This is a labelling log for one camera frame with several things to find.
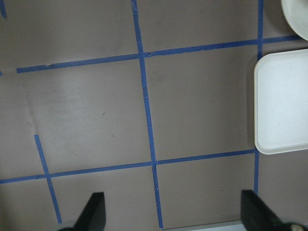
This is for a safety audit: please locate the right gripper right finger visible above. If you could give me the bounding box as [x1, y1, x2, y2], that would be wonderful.
[241, 190, 289, 231]

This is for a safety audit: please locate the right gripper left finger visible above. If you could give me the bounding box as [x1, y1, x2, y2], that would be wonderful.
[73, 192, 106, 231]

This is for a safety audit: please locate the white rectangular tray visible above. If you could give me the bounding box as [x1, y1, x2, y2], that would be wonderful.
[254, 49, 308, 154]

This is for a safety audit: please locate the cream round plate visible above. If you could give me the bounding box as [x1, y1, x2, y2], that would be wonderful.
[281, 0, 308, 40]

